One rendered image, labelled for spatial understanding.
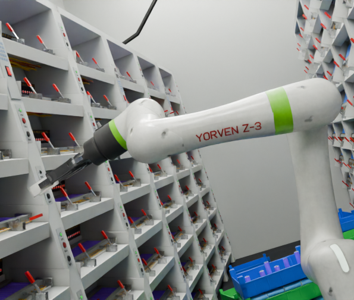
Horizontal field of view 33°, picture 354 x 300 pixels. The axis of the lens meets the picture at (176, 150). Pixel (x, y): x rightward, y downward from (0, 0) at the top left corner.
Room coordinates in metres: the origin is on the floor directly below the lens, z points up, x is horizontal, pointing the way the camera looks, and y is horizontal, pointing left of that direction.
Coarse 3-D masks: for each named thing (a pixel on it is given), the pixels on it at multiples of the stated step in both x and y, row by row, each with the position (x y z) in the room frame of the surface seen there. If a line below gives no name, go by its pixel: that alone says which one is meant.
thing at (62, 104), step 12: (24, 84) 2.38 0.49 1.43; (24, 96) 2.09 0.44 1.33; (36, 96) 2.06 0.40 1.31; (48, 96) 2.50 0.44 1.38; (60, 96) 2.50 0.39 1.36; (72, 96) 2.49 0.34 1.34; (36, 108) 2.01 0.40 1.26; (48, 108) 2.11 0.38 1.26; (60, 108) 2.22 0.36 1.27; (72, 108) 2.35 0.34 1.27
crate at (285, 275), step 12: (276, 264) 2.39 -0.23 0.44; (300, 264) 2.20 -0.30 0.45; (240, 276) 2.19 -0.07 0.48; (252, 276) 2.38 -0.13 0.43; (264, 276) 2.19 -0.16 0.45; (276, 276) 2.19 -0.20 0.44; (288, 276) 2.20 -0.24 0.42; (300, 276) 2.20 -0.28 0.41; (240, 288) 2.20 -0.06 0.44; (252, 288) 2.18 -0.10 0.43; (264, 288) 2.19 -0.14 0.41
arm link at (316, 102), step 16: (304, 80) 1.48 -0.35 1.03; (320, 80) 1.46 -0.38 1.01; (272, 96) 1.45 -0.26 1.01; (288, 96) 1.44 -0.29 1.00; (304, 96) 1.44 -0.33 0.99; (320, 96) 1.44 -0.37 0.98; (336, 96) 1.45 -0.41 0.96; (288, 112) 1.44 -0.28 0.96; (304, 112) 1.44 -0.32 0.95; (320, 112) 1.44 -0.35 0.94; (336, 112) 1.46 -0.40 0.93; (288, 128) 1.46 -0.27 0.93; (304, 128) 1.47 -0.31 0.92
